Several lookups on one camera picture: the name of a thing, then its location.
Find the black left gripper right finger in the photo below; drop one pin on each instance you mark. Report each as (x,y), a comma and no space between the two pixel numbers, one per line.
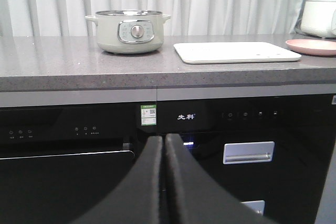
(193,196)

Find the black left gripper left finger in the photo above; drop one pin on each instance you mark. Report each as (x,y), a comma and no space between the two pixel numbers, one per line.
(136,199)

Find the cream bear serving tray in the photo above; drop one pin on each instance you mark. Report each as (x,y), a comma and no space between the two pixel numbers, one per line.
(233,52)

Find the pink round plate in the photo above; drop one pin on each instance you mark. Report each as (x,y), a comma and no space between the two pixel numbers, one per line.
(312,47)

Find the black built-in dishwasher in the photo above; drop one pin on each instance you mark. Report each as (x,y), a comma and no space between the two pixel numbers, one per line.
(60,161)

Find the green energy label sticker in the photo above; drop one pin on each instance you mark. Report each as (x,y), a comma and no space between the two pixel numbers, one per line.
(148,115)

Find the black disinfection cabinet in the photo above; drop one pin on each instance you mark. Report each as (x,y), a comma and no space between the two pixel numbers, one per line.
(298,185)

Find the white rice cooker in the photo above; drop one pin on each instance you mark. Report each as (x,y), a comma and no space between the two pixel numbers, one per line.
(318,18)

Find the lower silver drawer handle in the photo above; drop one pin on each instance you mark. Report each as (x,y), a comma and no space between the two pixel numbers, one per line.
(257,206)

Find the silver drawer handle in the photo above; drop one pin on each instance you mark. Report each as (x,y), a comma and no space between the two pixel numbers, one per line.
(251,152)
(257,206)

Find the upper silver drawer handle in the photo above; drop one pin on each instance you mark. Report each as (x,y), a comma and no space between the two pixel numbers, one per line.
(251,152)

